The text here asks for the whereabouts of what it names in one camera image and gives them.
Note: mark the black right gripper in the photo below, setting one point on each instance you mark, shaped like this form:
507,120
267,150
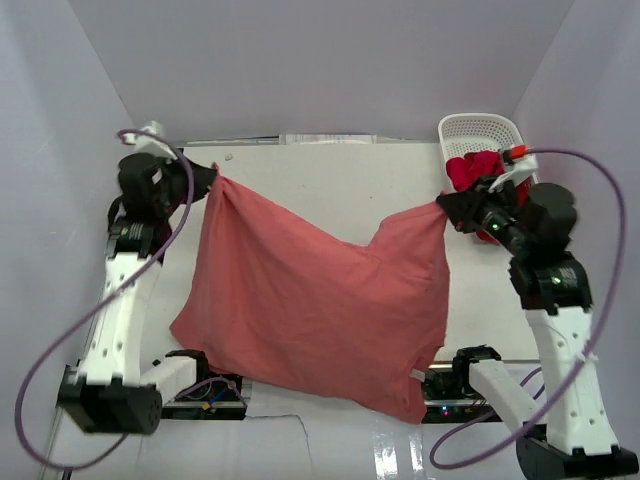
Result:
465,206

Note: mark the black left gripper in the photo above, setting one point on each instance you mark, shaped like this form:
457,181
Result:
203,179

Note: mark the red t shirt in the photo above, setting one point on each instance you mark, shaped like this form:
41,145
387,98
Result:
492,216

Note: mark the salmon pink t shirt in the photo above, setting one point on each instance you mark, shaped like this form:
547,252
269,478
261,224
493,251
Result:
278,300

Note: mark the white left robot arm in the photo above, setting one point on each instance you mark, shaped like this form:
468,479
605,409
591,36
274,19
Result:
108,392

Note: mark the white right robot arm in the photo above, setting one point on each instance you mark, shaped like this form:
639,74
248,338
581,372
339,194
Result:
573,439

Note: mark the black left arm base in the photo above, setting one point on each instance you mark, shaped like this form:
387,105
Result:
221,400

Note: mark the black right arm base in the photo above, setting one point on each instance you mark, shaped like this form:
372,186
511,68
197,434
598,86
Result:
448,403

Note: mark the white plastic basket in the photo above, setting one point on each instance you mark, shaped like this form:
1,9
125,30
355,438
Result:
470,143

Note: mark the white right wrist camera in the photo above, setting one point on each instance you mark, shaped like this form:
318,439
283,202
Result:
519,164

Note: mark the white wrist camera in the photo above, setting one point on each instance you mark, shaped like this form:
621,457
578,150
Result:
519,164
145,144

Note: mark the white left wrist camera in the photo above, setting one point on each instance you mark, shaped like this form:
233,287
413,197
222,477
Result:
145,144

